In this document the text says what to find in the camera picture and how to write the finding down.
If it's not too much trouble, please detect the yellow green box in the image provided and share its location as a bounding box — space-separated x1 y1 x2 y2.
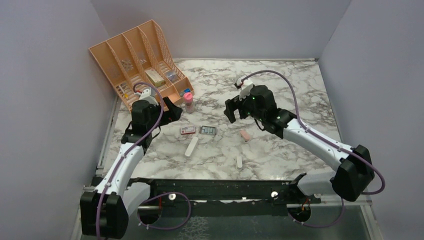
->
144 68 165 88

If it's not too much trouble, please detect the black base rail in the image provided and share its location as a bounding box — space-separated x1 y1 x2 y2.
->
91 177 322 216

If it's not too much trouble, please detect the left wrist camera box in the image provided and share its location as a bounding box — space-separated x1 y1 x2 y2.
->
135 88 158 106

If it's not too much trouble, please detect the peach plastic desk organizer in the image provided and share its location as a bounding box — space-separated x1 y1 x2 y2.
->
88 20 195 111

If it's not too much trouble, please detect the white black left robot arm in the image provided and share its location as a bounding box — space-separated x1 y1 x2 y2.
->
79 96 183 239

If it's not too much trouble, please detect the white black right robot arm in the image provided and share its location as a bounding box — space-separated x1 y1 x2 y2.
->
223 85 375 204

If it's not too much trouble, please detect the staple box tray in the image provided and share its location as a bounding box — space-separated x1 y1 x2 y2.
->
199 125 217 136

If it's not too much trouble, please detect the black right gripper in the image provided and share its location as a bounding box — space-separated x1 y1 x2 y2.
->
224 91 265 124

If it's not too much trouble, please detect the long white stapler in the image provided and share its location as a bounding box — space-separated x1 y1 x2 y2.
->
184 136 199 158

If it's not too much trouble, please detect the pink cap glue bottle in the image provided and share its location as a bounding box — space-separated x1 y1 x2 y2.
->
183 92 195 113

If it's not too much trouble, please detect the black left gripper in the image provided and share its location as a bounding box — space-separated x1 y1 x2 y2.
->
146 97 183 132

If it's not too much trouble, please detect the clear bag of clips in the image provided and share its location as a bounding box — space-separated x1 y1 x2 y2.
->
165 70 179 83

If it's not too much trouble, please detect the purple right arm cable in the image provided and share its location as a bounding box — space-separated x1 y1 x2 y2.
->
235 69 386 229

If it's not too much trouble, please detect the red staple box sleeve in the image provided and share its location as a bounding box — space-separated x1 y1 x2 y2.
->
180 125 196 135

